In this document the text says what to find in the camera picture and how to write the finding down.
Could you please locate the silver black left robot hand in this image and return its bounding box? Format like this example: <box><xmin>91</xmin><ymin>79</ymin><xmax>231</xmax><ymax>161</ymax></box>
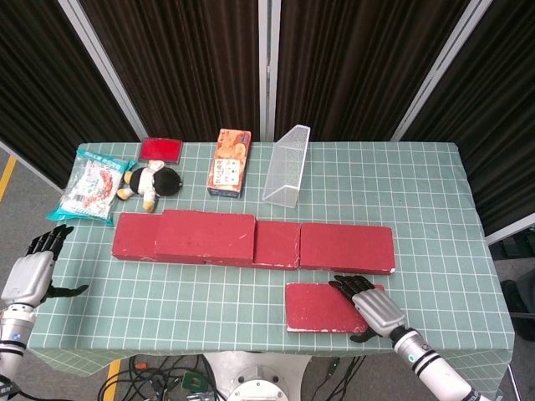
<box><xmin>0</xmin><ymin>224</ymin><xmax>89</xmax><ymax>308</ymax></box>

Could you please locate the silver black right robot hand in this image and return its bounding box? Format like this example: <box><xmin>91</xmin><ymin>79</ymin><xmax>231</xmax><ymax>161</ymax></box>
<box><xmin>329</xmin><ymin>274</ymin><xmax>407</xmax><ymax>343</ymax></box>

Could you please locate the red brick with chipped edge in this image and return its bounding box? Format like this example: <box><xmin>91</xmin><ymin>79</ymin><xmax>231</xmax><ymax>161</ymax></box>
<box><xmin>284</xmin><ymin>282</ymin><xmax>385</xmax><ymax>334</ymax></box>

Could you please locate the red brick with thin scratch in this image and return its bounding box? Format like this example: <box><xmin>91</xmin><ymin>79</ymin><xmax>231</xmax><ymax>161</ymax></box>
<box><xmin>153</xmin><ymin>210</ymin><xmax>257</xmax><ymax>265</ymax></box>

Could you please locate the white grey robot base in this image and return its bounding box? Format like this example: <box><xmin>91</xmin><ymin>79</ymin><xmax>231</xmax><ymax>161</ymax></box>
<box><xmin>204</xmin><ymin>350</ymin><xmax>313</xmax><ymax>401</ymax></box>

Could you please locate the red foam brick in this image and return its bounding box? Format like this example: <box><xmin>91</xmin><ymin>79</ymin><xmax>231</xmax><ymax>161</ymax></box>
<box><xmin>298</xmin><ymin>222</ymin><xmax>396</xmax><ymax>275</ymax></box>
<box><xmin>110</xmin><ymin>212</ymin><xmax>164</xmax><ymax>261</ymax></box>
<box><xmin>204</xmin><ymin>220</ymin><xmax>302</xmax><ymax>272</ymax></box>

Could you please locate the teal white snack bag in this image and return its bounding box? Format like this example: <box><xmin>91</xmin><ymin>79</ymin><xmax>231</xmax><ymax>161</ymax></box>
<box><xmin>44</xmin><ymin>149</ymin><xmax>138</xmax><ymax>228</ymax></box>

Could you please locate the black white penguin plush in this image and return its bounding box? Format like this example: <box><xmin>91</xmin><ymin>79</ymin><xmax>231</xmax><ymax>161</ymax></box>
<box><xmin>116</xmin><ymin>160</ymin><xmax>184</xmax><ymax>213</ymax></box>

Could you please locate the green checked tablecloth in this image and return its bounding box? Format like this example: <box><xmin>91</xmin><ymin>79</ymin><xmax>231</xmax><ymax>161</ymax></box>
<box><xmin>27</xmin><ymin>140</ymin><xmax>516</xmax><ymax>377</ymax></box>

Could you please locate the red flat ink pad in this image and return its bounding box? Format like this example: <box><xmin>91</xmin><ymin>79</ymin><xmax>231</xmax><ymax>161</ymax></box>
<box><xmin>137</xmin><ymin>138</ymin><xmax>184</xmax><ymax>164</ymax></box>

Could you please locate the dark ribbed partition panel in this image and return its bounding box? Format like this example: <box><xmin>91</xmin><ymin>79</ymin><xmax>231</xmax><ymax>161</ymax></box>
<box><xmin>0</xmin><ymin>0</ymin><xmax>141</xmax><ymax>193</ymax></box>
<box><xmin>267</xmin><ymin>0</ymin><xmax>482</xmax><ymax>143</ymax></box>
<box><xmin>390</xmin><ymin>0</ymin><xmax>535</xmax><ymax>246</ymax></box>
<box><xmin>69</xmin><ymin>0</ymin><xmax>269</xmax><ymax>143</ymax></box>

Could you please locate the green circuit board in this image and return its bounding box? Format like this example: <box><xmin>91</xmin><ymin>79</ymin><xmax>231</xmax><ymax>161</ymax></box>
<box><xmin>182</xmin><ymin>370</ymin><xmax>206</xmax><ymax>393</ymax></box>

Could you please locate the orange and blue cookie box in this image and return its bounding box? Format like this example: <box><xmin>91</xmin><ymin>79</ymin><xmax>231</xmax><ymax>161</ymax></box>
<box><xmin>206</xmin><ymin>128</ymin><xmax>252</xmax><ymax>200</ymax></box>

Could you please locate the black floor cable tangle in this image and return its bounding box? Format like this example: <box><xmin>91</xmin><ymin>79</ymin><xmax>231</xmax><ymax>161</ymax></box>
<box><xmin>98</xmin><ymin>354</ymin><xmax>218</xmax><ymax>401</ymax></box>

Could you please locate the white mesh wire rack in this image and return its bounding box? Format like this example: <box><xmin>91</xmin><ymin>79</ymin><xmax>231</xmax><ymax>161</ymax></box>
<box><xmin>262</xmin><ymin>124</ymin><xmax>312</xmax><ymax>209</ymax></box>

